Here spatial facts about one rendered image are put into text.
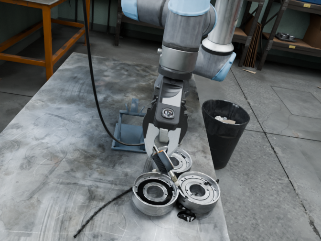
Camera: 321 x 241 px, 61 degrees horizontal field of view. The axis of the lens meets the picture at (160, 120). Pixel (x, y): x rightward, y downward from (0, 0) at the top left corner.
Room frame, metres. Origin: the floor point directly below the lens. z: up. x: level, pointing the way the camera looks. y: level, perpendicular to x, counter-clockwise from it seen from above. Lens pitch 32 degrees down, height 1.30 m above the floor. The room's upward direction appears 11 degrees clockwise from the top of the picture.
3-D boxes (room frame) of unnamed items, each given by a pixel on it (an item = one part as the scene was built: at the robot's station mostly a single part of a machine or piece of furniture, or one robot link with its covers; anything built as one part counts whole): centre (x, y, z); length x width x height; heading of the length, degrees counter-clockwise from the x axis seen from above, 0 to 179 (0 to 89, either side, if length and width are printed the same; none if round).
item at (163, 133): (0.72, -0.04, 0.82); 0.08 x 0.07 x 0.05; 5
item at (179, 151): (0.56, -0.05, 0.82); 0.10 x 0.10 x 0.04
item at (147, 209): (0.45, -0.02, 0.82); 0.10 x 0.10 x 0.04
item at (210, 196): (0.48, -0.12, 0.82); 0.08 x 0.08 x 0.02
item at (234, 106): (1.69, -0.43, 0.21); 0.34 x 0.34 x 0.43
